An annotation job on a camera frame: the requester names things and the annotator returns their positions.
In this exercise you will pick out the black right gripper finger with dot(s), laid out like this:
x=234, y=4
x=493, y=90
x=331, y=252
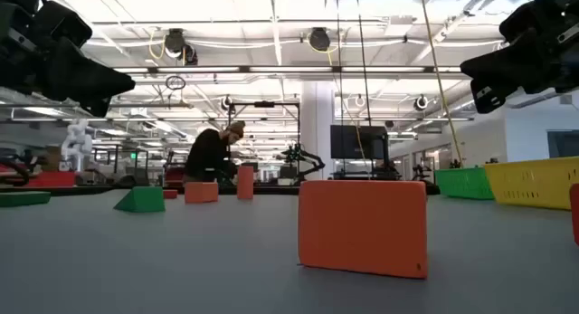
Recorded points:
x=506, y=65
x=486, y=99

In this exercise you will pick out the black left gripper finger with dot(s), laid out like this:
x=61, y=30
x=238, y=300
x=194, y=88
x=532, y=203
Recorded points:
x=99, y=108
x=86, y=76

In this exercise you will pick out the green wedge block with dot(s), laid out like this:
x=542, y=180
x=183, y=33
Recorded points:
x=145, y=201

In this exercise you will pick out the small red block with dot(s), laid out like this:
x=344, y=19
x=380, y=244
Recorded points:
x=170, y=194

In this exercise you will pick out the orange cuboid block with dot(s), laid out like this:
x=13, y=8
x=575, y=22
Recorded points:
x=201, y=193

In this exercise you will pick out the tall orange block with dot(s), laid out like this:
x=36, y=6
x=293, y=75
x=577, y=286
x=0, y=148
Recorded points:
x=245, y=183

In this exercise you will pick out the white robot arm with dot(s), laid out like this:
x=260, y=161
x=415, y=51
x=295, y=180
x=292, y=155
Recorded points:
x=77, y=144

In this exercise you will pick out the black background robot arm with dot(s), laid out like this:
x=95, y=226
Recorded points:
x=303, y=159

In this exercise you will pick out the brown cardboard box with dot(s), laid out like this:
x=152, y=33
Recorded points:
x=53, y=159

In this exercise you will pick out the green plastic basket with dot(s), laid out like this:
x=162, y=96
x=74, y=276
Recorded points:
x=463, y=183

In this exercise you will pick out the yellow plastic basket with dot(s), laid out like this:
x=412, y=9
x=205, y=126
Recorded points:
x=534, y=183

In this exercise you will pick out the red tool cart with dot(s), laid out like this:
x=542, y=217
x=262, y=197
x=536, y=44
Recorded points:
x=174, y=176

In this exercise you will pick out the person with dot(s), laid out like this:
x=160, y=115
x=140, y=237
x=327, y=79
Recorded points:
x=208, y=155

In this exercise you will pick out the black monitor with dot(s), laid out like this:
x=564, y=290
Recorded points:
x=357, y=142

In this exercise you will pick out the white pillar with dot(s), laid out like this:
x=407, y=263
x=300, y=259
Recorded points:
x=316, y=115

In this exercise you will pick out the large flat orange block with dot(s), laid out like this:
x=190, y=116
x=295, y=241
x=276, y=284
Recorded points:
x=362, y=228

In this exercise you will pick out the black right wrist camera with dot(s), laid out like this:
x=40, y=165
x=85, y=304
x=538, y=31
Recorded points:
x=529, y=20

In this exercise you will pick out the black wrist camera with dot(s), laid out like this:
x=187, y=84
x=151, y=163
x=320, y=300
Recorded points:
x=529, y=20
x=63, y=24

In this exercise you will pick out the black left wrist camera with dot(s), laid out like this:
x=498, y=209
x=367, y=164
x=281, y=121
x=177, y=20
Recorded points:
x=63, y=24

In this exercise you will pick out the black table edge rail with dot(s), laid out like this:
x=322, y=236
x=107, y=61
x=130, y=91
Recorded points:
x=271, y=190

